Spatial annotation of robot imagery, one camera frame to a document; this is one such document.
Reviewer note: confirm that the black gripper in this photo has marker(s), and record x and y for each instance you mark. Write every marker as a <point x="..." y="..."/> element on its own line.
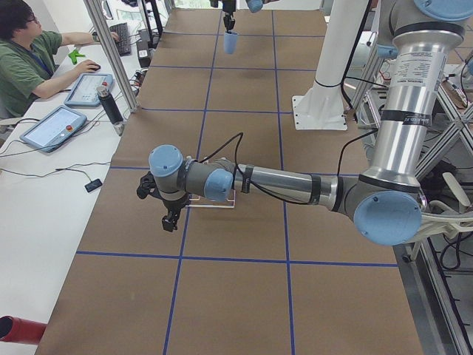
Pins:
<point x="174" y="205"/>
<point x="228" y="9"/>

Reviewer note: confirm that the light blue plastic cup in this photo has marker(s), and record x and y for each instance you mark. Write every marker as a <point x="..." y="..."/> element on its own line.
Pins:
<point x="230" y="40"/>

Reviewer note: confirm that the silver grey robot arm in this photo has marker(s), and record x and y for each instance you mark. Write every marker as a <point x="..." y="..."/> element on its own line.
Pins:
<point x="383" y="200"/>
<point x="254" y="5"/>

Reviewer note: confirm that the small black phone device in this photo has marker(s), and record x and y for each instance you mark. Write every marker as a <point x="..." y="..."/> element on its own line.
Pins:
<point x="93" y="185"/>

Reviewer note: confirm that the black keyboard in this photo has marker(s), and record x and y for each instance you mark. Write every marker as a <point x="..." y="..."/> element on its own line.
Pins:
<point x="123" y="45"/>

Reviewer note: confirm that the black water bottle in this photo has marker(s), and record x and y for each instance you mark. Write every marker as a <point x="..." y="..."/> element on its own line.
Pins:
<point x="109" y="105"/>

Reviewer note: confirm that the teach pendant tablet near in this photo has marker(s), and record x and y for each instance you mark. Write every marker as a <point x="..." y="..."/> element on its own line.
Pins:
<point x="54" y="129"/>

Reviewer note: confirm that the teach pendant tablet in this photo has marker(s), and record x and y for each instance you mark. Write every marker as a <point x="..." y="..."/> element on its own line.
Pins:
<point x="84" y="91"/>
<point x="54" y="129"/>

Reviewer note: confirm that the teach pendant tablet far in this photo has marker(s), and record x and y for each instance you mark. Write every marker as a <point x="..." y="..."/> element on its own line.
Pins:
<point x="84" y="91"/>

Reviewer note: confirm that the red cylinder object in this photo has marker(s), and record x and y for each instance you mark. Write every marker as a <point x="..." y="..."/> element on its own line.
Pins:
<point x="21" y="331"/>

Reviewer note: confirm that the person in green shirt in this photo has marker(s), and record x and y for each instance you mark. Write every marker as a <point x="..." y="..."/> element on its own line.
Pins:
<point x="27" y="63"/>

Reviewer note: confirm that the white wire cup holder rack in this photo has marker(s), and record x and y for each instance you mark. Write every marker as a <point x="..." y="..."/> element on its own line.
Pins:
<point x="196" y="201"/>

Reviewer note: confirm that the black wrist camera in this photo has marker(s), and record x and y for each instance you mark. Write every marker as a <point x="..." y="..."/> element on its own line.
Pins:
<point x="147" y="187"/>

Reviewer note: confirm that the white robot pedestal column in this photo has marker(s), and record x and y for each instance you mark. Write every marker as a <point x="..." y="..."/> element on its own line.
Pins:
<point x="322" y="107"/>

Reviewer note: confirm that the aluminium frame post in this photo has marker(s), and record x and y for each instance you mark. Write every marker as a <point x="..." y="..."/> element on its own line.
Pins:
<point x="94" y="10"/>

